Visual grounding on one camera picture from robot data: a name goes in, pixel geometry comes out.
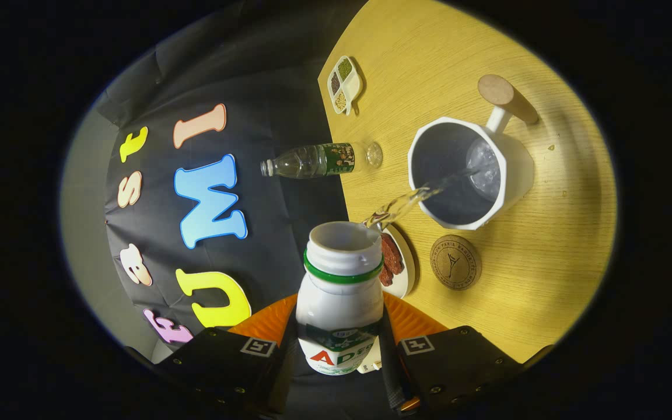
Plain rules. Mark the clear water bottle green label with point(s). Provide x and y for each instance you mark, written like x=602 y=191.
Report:
x=312 y=161

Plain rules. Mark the round cork coaster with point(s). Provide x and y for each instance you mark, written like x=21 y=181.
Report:
x=455 y=262

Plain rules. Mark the clear bottle cap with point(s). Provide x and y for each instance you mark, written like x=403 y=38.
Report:
x=374 y=154

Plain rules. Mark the red meat slice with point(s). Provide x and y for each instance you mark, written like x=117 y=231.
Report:
x=385 y=277
x=393 y=256

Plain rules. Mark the white divided dish with beans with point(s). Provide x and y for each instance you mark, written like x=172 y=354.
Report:
x=350 y=86

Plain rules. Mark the white round plate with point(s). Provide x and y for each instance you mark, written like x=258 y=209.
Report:
x=407 y=262

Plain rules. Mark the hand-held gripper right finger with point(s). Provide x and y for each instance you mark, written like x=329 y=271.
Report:
x=458 y=361

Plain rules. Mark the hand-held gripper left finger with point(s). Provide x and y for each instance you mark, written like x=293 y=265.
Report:
x=219 y=364

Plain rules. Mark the wooden table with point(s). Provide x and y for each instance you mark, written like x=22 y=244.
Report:
x=546 y=233

